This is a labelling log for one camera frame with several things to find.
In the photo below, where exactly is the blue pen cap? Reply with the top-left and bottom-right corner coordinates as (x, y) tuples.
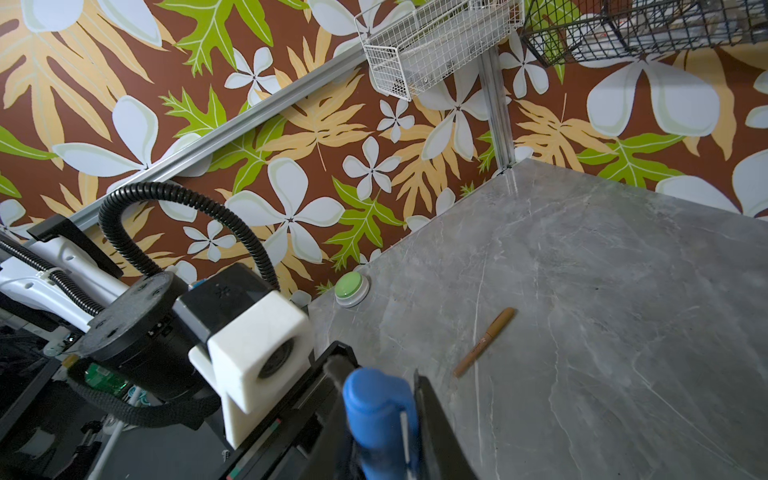
(342, 368), (419, 479)

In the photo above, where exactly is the aluminium left corner post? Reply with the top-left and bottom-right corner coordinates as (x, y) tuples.
(479, 46), (515, 172)

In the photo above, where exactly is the brown pen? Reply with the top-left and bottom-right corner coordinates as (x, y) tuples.
(453, 307), (517, 378)

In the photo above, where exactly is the white wire basket left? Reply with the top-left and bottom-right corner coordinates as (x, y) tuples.
(355, 1), (526, 101)

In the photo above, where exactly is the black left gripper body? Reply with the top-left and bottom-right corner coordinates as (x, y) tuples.
(221, 341), (359, 479)

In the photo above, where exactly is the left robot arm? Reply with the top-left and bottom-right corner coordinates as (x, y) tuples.
(1, 182), (362, 479)

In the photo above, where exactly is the green push button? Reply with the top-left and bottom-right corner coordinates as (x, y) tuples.
(333, 271), (370, 308)

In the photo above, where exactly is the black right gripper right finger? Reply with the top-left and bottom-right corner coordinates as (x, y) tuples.
(414, 371), (477, 480)

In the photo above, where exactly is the black wire basket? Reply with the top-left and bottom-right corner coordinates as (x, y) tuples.
(519, 0), (767, 66)

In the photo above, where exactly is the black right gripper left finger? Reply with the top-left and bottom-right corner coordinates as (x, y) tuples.
(300, 355), (360, 480)

